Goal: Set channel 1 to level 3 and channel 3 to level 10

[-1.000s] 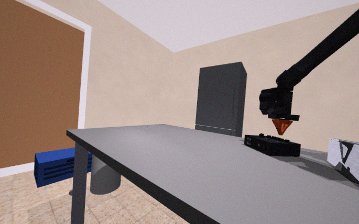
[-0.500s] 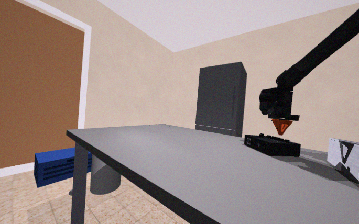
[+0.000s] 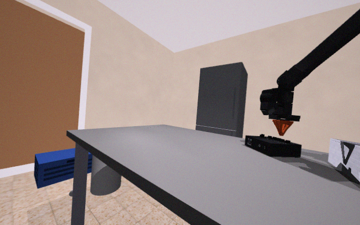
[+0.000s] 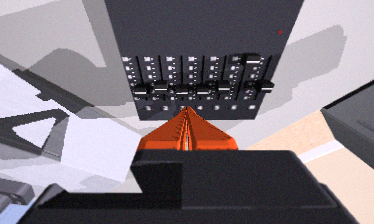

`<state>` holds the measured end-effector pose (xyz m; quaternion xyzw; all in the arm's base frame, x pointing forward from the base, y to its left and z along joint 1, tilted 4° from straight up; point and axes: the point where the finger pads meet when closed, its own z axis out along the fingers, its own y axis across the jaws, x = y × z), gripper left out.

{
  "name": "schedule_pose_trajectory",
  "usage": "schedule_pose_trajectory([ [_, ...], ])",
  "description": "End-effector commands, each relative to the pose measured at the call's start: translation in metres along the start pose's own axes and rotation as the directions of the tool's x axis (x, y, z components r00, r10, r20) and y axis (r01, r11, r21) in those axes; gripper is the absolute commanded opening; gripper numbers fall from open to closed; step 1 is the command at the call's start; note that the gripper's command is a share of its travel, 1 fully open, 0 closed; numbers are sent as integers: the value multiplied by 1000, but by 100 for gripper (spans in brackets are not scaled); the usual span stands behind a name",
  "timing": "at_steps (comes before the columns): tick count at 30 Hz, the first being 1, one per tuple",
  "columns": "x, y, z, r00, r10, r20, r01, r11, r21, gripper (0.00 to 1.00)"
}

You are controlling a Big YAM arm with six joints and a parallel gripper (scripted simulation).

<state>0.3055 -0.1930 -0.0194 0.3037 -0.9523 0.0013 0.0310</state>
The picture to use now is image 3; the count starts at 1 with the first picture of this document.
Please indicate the black lighting desk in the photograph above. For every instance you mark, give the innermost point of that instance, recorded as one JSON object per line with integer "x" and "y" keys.
{"x": 273, "y": 146}

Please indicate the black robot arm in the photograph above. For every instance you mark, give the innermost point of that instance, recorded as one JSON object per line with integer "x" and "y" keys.
{"x": 273, "y": 102}

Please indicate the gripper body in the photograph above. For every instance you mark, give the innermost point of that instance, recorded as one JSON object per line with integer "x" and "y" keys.
{"x": 285, "y": 117}

